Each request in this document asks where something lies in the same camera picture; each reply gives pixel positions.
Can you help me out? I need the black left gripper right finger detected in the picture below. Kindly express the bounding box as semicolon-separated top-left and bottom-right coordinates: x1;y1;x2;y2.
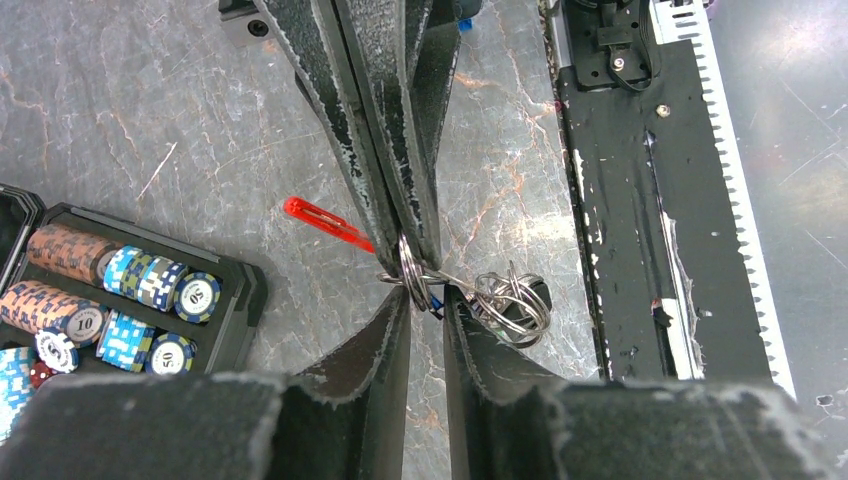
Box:
443;286;837;479

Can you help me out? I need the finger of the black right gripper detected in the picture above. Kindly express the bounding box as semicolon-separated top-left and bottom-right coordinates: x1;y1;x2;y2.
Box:
336;1;462;270
257;1;400;275

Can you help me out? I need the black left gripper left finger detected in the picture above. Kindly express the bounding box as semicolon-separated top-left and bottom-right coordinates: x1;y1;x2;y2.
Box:
1;288;411;479

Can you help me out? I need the red keyring with key bunch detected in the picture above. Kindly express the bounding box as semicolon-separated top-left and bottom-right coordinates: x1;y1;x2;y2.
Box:
283;195;554;350

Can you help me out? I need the blue tag with key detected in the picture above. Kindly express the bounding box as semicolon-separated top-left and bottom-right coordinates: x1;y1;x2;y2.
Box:
429;294;444;320

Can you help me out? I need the black poker chip case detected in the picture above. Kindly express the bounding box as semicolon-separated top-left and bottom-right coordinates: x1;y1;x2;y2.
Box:
1;185;269;374

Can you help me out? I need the light blue chip stack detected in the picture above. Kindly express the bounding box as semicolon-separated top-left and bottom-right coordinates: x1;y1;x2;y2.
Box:
1;347;36;443

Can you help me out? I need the orange poker chip stack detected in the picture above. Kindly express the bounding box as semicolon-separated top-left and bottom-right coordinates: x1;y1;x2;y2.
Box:
1;280;110;347

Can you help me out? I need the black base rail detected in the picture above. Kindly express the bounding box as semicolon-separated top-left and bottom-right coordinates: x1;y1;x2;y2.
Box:
543;1;796;395

